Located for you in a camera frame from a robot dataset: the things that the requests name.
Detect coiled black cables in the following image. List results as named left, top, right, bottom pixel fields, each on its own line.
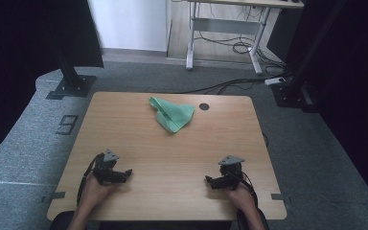
left=194, top=30, right=287, bottom=71

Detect black floor cables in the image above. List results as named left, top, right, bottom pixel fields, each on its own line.
left=174, top=77, right=271, bottom=96

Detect green cloth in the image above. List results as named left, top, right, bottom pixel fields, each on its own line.
left=149, top=96, right=196, bottom=134

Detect white desk frame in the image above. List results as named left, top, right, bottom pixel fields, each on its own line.
left=171, top=0, right=305, bottom=77

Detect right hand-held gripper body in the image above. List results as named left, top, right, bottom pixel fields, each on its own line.
left=218, top=154, right=246, bottom=192

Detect person's left hand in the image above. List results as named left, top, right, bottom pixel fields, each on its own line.
left=80, top=173, right=119, bottom=209

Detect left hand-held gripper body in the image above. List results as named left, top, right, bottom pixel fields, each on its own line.
left=92, top=149, right=121, bottom=186

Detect grey tape strip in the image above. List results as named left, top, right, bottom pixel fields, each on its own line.
left=270, top=193, right=292, bottom=204
left=40, top=191, right=67, bottom=204

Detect black curtain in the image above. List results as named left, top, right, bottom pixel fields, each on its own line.
left=284, top=0, right=368, bottom=216
left=0, top=0, right=105, bottom=168

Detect white power strip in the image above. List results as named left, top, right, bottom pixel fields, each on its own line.
left=264, top=76, right=288, bottom=87

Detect black tape digit mark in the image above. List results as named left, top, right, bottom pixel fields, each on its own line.
left=55, top=114, right=80, bottom=136

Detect person's left leg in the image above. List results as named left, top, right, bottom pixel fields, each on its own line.
left=49, top=210, right=78, bottom=230

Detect person's right hand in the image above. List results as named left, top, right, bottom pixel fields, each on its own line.
left=225, top=182, right=257, bottom=215

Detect black cabinet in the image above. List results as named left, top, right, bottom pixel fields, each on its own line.
left=265, top=7, right=299, bottom=62

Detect black metal stand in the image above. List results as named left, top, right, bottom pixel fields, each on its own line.
left=45, top=37, right=98, bottom=101
left=269, top=0, right=349, bottom=114

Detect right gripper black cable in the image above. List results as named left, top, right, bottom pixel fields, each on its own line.
left=232, top=171, right=261, bottom=210

